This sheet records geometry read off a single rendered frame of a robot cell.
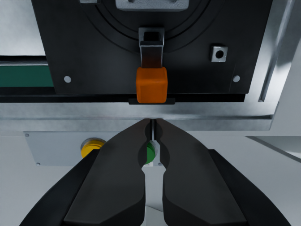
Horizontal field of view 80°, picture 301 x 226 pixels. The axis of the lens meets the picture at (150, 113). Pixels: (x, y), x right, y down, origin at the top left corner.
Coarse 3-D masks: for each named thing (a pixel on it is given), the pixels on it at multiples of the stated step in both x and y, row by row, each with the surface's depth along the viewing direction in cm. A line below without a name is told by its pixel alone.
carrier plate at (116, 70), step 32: (32, 0) 18; (64, 0) 18; (256, 0) 18; (64, 32) 19; (96, 32) 19; (224, 32) 19; (256, 32) 19; (64, 64) 21; (96, 64) 21; (128, 64) 21; (192, 64) 21; (224, 64) 21
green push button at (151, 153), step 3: (147, 144) 26; (150, 144) 27; (147, 147) 26; (150, 147) 26; (153, 147) 27; (147, 150) 26; (150, 150) 26; (153, 150) 26; (147, 153) 26; (150, 153) 26; (153, 153) 26; (147, 156) 27; (150, 156) 27; (153, 156) 27; (147, 159) 27; (150, 159) 27; (153, 159) 27; (147, 162) 27
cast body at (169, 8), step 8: (120, 0) 11; (128, 0) 11; (136, 0) 11; (144, 0) 11; (152, 0) 11; (160, 0) 11; (168, 0) 11; (176, 0) 11; (184, 0) 11; (120, 8) 11; (128, 8) 11; (136, 8) 11; (144, 8) 11; (152, 8) 11; (160, 8) 11; (168, 8) 11; (176, 8) 11; (184, 8) 11
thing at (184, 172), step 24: (168, 144) 10; (192, 144) 10; (168, 168) 8; (192, 168) 8; (216, 168) 8; (168, 192) 7; (192, 192) 7; (216, 192) 7; (168, 216) 7; (192, 216) 6; (216, 216) 6; (240, 216) 6
